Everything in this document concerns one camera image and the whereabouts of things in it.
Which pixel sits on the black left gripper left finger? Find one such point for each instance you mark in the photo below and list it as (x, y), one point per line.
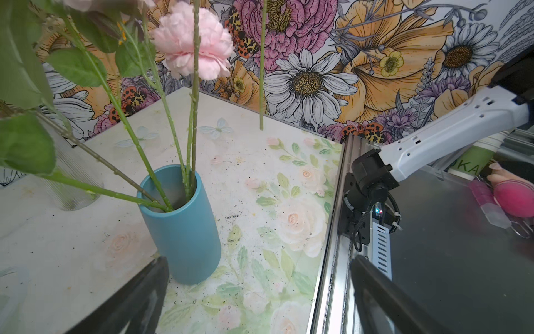
(135, 308)

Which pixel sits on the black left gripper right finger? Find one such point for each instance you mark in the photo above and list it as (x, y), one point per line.
(383, 307)

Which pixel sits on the tall teal cylinder vase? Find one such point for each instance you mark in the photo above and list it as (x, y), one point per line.
(187, 236)

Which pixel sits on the clear ribbed glass vase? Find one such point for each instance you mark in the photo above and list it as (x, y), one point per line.
(71, 164)

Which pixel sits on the orange rose stem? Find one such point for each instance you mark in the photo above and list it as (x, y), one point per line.
(58, 60)

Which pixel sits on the cream rose stem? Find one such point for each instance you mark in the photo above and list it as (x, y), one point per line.
(191, 158)

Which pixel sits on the two pink carnations stem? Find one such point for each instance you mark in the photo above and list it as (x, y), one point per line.
(173, 37)

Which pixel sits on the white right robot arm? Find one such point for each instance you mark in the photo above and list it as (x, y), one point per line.
(506, 103)

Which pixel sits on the green white cup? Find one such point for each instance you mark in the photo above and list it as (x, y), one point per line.
(476, 158)

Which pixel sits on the pink object on floor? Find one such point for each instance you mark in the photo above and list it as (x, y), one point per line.
(506, 200)

